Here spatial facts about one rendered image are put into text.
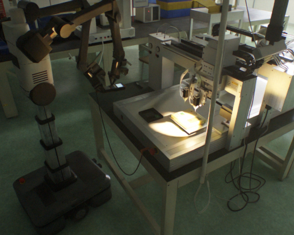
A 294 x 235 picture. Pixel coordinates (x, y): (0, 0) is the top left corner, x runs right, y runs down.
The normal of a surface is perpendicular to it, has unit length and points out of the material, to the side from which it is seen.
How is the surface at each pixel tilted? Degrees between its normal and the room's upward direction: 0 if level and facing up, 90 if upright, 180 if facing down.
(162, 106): 0
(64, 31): 108
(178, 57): 90
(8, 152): 0
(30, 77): 100
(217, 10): 90
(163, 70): 90
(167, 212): 90
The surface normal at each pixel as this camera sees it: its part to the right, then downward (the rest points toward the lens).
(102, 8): 0.76, 0.54
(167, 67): 0.51, 0.46
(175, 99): 0.00, -0.84
